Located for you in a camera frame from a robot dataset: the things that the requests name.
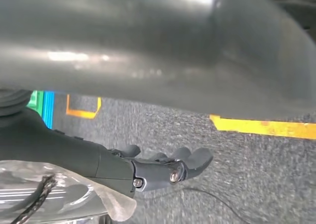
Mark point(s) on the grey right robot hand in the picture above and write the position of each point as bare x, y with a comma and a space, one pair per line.
148, 35

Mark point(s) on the blue metal shelf rack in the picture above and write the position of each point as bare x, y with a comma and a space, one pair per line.
47, 109

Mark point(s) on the green plastic crate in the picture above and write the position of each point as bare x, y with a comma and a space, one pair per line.
35, 103

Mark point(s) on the clear plastic wrist cover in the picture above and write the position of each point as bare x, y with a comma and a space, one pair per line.
74, 196

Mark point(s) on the yellow floor tape outline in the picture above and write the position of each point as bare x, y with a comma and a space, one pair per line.
81, 113

